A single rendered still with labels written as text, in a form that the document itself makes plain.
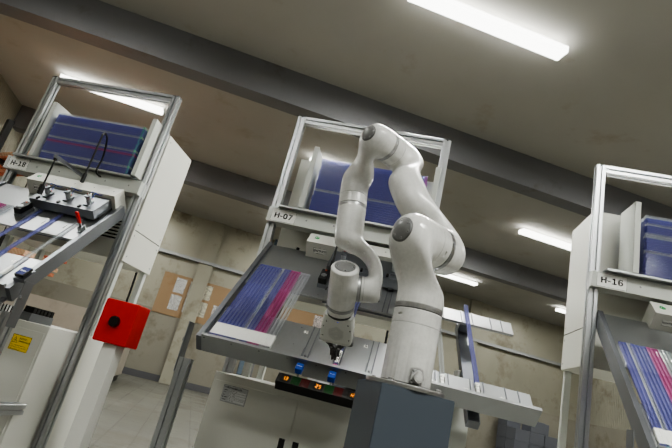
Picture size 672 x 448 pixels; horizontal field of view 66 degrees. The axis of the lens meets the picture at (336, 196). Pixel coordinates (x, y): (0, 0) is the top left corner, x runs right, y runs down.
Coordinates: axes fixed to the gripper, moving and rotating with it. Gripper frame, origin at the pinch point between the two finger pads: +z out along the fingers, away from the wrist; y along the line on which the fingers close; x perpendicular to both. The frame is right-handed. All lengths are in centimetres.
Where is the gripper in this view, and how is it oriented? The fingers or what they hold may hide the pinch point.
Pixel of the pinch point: (335, 352)
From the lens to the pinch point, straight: 170.9
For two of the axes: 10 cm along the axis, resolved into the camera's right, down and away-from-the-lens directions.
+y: 9.7, 1.8, -1.8
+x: 2.3, -3.7, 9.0
